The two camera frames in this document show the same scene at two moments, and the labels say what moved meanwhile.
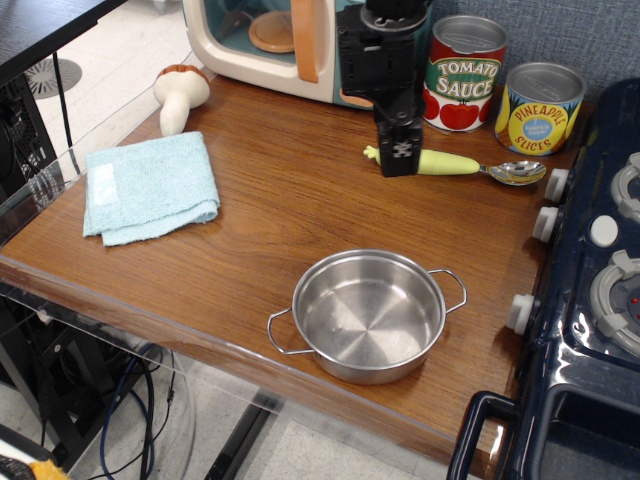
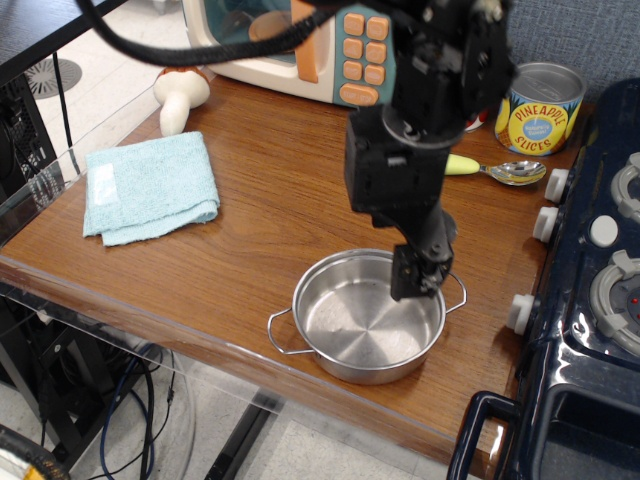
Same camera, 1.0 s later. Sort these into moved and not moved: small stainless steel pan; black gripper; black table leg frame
Moved: black gripper
Not moved: black table leg frame; small stainless steel pan
